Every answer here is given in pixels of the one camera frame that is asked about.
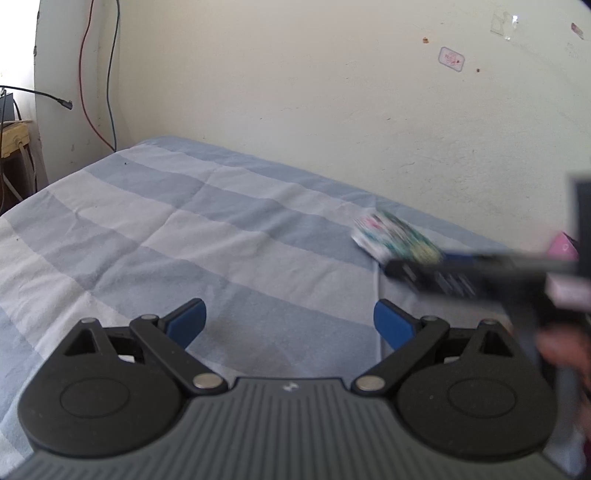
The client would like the wooden side table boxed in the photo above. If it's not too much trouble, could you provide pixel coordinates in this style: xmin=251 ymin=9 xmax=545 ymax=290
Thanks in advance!
xmin=0 ymin=137 xmax=38 ymax=204

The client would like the red wall cable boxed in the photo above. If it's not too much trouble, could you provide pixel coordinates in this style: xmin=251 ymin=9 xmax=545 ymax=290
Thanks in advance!
xmin=78 ymin=0 xmax=116 ymax=153

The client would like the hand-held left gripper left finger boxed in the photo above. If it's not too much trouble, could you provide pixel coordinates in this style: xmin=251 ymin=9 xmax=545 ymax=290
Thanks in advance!
xmin=64 ymin=298 xmax=228 ymax=395

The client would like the pink wall sticker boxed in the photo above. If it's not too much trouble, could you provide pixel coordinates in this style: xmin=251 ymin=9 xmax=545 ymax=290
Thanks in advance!
xmin=438 ymin=45 xmax=465 ymax=73

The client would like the blue wall cable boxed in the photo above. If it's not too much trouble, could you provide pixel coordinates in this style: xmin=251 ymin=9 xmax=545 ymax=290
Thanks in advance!
xmin=105 ymin=0 xmax=122 ymax=153

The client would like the black cable with plug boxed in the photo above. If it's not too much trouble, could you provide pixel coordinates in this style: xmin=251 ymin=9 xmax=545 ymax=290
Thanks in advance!
xmin=0 ymin=85 xmax=74 ymax=110

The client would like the person's right hand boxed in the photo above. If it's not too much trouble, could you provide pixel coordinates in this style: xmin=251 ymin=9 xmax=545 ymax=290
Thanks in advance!
xmin=537 ymin=323 xmax=591 ymax=440

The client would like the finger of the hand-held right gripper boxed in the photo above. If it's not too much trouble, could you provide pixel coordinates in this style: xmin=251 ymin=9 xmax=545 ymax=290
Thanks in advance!
xmin=385 ymin=250 xmax=579 ymax=302

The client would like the clear tape piece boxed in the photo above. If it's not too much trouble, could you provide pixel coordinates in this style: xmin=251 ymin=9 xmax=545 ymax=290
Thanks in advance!
xmin=488 ymin=11 xmax=520 ymax=41

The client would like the black device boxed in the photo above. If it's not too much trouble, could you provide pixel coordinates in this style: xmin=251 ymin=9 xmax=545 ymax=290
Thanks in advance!
xmin=0 ymin=90 xmax=18 ymax=124

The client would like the beige box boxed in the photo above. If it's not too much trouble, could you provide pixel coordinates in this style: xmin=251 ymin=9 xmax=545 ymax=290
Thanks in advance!
xmin=0 ymin=121 xmax=31 ymax=158

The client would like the pink cardboard box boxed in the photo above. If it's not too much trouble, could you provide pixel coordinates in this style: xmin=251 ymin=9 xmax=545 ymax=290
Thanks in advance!
xmin=546 ymin=232 xmax=579 ymax=260

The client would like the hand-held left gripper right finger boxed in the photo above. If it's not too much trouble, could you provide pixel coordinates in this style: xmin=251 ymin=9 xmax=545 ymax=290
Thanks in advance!
xmin=352 ymin=298 xmax=514 ymax=395

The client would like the white green patterned box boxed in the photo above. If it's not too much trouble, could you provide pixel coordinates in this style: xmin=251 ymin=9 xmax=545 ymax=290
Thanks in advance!
xmin=351 ymin=209 xmax=445 ymax=269

